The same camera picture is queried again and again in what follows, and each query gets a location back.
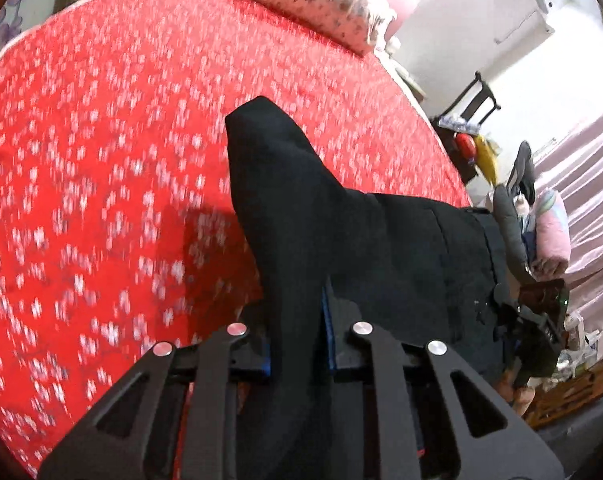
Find person's hand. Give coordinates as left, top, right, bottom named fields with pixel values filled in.
left=495, top=358, right=536, bottom=416

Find red floral bedspread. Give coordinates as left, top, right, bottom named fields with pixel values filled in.
left=0, top=0, right=469, bottom=476

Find white air conditioner unit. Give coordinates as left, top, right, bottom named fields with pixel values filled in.
left=493, top=0, right=549, bottom=47

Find black pants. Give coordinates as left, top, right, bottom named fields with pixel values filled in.
left=226, top=96, right=507, bottom=479

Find pink folded blanket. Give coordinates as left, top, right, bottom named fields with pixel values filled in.
left=533, top=188, right=571, bottom=280

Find red and yellow toy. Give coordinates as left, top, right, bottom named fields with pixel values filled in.
left=454, top=132, right=500, bottom=185

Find grey clothing pile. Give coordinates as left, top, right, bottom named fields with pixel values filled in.
left=492, top=141, right=536, bottom=285

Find black metal chair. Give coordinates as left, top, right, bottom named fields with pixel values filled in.
left=429, top=72, right=501, bottom=184

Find pink striped curtain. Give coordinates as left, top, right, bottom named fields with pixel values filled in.
left=535, top=103, right=603, bottom=354

